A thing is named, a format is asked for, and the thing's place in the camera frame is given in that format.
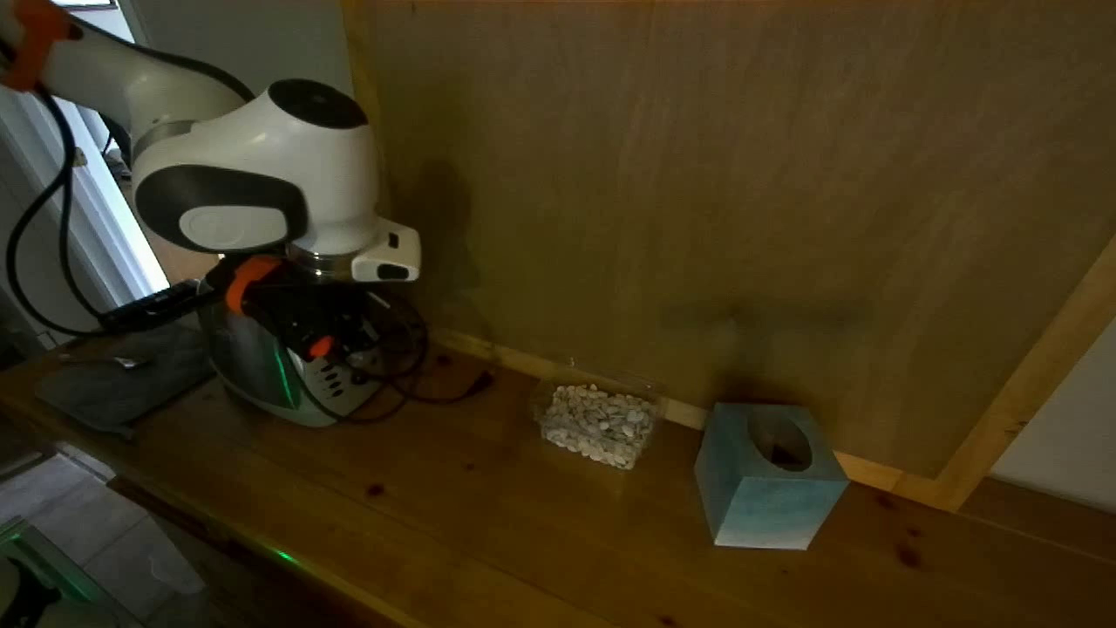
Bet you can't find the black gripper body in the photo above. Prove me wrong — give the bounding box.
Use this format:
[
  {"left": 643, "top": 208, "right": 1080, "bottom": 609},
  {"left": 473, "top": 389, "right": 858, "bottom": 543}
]
[{"left": 236, "top": 269, "right": 387, "bottom": 353}]

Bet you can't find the stainless steel two-slot toaster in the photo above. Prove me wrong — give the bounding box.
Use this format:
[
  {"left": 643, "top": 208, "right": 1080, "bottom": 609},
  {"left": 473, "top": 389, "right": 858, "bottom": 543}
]
[{"left": 199, "top": 298, "right": 392, "bottom": 431}]

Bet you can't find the grey cloth mat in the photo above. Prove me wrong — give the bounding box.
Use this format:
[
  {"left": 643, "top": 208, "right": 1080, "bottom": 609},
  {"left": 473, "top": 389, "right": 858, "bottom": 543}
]
[{"left": 33, "top": 323, "right": 219, "bottom": 441}]

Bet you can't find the large plywood board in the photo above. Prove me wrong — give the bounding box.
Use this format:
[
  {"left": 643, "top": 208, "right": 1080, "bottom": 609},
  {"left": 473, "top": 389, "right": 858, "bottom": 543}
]
[{"left": 340, "top": 0, "right": 1116, "bottom": 516}]

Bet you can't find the toaster power cord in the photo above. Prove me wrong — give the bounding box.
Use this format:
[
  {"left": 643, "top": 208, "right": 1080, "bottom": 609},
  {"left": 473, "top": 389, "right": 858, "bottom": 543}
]
[{"left": 341, "top": 291, "right": 498, "bottom": 412}]

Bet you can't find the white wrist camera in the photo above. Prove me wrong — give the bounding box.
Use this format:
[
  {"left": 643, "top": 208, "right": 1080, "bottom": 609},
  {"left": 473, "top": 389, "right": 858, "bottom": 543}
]
[{"left": 346, "top": 219, "right": 426, "bottom": 285}]

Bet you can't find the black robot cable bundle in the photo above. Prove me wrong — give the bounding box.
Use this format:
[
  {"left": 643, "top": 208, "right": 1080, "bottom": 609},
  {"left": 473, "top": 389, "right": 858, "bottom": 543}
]
[{"left": 4, "top": 87, "right": 223, "bottom": 344}]

